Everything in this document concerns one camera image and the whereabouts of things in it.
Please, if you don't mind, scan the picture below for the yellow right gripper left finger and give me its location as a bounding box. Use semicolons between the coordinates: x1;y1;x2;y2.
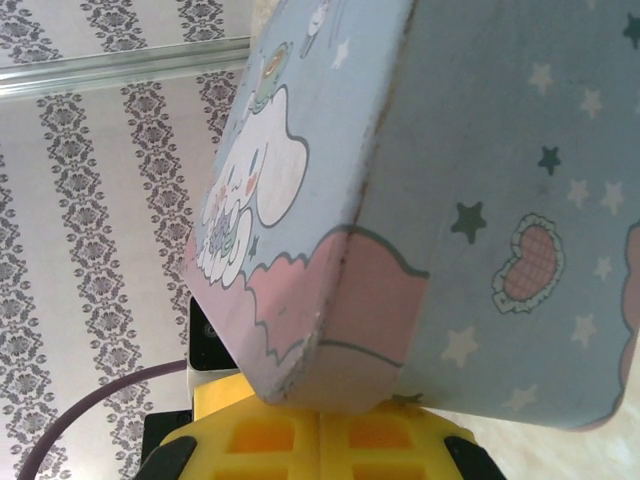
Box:
139;413;322;480

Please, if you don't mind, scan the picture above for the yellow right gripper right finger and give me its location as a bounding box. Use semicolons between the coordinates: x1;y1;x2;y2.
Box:
320;404;507;480

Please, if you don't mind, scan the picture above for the aluminium frame post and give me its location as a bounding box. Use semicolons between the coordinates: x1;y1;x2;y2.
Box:
0;35;252;102

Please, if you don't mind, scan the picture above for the blue cartoon print tin box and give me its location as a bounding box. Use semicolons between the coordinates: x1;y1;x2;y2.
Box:
183;0;640;432

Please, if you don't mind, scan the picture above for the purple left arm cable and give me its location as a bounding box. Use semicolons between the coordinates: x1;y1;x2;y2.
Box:
19;359;190;480

